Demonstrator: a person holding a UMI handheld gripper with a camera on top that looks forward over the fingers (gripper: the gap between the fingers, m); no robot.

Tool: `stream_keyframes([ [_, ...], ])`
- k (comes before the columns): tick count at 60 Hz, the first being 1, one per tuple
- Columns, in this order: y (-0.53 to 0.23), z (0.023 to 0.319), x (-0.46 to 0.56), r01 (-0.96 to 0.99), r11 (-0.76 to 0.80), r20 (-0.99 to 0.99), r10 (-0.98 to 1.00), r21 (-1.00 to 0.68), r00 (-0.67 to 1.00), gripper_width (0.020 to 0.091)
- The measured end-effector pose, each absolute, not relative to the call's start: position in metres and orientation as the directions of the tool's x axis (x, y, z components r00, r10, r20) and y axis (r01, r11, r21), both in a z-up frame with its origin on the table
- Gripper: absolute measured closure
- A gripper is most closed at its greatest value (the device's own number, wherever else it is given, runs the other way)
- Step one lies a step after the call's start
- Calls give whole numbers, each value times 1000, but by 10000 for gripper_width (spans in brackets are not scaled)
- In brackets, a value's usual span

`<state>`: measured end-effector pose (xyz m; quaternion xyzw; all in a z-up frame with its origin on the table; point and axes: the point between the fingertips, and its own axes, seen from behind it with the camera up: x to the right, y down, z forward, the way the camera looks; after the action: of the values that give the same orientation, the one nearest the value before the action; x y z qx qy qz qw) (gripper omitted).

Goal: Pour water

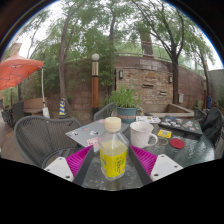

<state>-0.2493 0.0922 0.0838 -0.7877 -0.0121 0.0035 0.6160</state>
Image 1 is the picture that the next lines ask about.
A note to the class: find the yellow card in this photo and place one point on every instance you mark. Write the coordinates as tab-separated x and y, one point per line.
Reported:
164	133

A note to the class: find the white ceramic mug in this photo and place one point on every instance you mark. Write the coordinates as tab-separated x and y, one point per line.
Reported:
140	135

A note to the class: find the grey mesh patio chair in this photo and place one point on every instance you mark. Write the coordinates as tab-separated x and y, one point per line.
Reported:
103	113
36	136

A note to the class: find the wooden bench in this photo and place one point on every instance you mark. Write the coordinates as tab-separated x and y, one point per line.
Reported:
33	105

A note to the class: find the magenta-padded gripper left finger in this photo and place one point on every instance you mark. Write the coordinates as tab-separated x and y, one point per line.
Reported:
56	166

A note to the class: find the dark patio chair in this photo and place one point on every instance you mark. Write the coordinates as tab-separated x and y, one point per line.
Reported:
15	113

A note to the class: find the silver laptop with stickers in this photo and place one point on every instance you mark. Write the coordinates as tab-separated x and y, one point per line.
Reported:
83	135

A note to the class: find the white printed paper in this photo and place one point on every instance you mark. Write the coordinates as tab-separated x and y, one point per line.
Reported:
148	119

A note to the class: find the flat round red coaster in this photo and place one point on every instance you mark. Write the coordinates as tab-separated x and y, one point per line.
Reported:
177	143

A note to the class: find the dark wall lamp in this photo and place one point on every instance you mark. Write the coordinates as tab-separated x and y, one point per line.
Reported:
170	79
120	74

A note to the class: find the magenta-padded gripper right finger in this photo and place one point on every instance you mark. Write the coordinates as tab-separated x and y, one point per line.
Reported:
166	166

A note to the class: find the green plant in blue pot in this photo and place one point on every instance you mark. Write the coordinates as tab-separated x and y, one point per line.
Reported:
126	100

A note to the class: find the orange patio umbrella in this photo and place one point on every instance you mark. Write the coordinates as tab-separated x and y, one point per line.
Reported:
18	71

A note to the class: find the clear bottle with yellow label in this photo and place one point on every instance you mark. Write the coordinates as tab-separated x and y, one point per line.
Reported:
113	160

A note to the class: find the blue and yellow striped cone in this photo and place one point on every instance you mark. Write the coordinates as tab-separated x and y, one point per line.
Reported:
62	108

